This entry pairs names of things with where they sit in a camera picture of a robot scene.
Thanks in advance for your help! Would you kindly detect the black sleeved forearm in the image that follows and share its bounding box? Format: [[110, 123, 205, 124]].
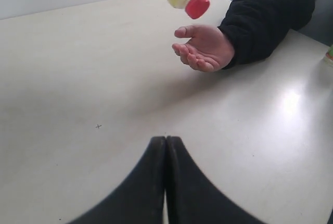
[[219, 0, 316, 68]]

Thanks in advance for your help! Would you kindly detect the green white bottle at edge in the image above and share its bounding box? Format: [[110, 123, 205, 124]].
[[323, 45, 333, 67]]

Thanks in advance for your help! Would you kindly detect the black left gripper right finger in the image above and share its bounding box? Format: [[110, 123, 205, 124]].
[[165, 136, 262, 224]]

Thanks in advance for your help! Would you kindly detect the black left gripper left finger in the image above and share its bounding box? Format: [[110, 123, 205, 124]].
[[71, 136, 165, 224]]

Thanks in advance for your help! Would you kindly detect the person's open hand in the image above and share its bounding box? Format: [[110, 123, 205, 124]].
[[172, 24, 235, 72]]

